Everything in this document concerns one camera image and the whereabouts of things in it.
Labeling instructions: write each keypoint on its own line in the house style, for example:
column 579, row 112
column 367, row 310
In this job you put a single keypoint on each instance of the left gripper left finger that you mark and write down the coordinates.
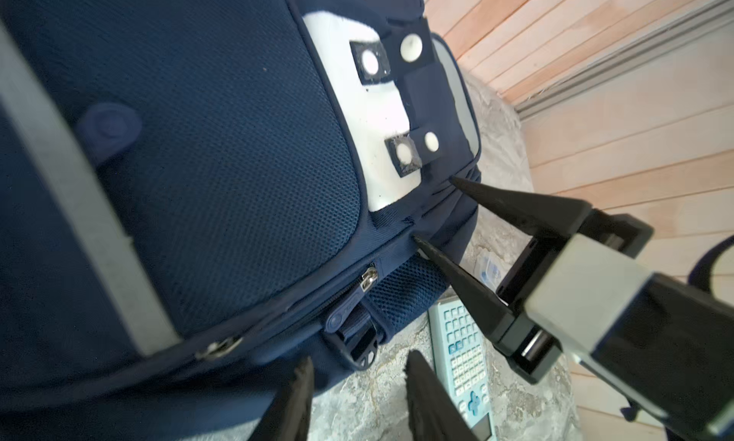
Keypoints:
column 289, row 416

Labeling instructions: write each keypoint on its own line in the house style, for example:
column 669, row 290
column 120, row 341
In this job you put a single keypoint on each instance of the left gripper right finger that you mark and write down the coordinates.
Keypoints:
column 432, row 414

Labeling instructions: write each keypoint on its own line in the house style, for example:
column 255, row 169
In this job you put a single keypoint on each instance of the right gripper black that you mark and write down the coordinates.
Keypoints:
column 550, row 221

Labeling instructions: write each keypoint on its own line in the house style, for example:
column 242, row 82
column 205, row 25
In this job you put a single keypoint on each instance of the light green calculator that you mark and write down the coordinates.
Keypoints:
column 459, row 356

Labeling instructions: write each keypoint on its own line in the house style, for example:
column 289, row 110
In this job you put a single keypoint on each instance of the navy blue student backpack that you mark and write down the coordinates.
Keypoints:
column 198, row 194

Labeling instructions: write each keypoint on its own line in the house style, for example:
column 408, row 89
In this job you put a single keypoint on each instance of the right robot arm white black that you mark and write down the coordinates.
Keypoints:
column 579, row 288

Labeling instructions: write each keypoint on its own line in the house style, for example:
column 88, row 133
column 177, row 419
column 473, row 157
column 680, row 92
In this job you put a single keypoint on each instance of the clear plastic small case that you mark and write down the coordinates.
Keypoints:
column 489, row 269

